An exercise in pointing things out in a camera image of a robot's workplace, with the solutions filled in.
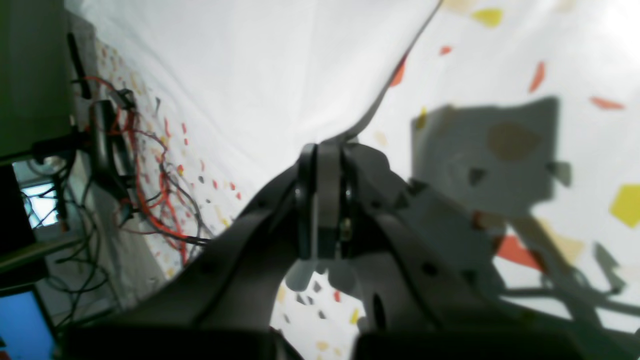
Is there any red black wire bundle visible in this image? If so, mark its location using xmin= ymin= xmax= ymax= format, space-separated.
xmin=85 ymin=75 xmax=211 ymax=266

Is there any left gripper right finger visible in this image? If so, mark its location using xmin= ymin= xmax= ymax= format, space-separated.
xmin=340 ymin=144 xmax=639 ymax=360

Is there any white T-shirt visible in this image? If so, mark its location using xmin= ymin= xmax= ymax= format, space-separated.
xmin=65 ymin=0 xmax=444 ymax=236

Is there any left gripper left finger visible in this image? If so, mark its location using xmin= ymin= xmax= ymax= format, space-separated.
xmin=65 ymin=144 xmax=317 ymax=360

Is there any black cylinder right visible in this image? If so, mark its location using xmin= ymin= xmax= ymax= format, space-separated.
xmin=89 ymin=100 xmax=134 ymax=201

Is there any terrazzo patterned tablecloth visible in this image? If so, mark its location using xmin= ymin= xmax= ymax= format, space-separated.
xmin=354 ymin=0 xmax=639 ymax=337

